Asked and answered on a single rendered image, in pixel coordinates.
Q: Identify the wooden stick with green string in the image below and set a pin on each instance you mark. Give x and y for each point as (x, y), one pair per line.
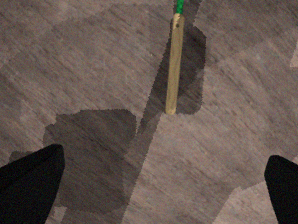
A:
(175, 58)

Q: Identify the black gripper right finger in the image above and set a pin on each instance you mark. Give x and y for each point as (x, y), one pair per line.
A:
(282, 181)

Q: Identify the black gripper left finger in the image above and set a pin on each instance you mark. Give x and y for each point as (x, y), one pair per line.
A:
(28, 186)

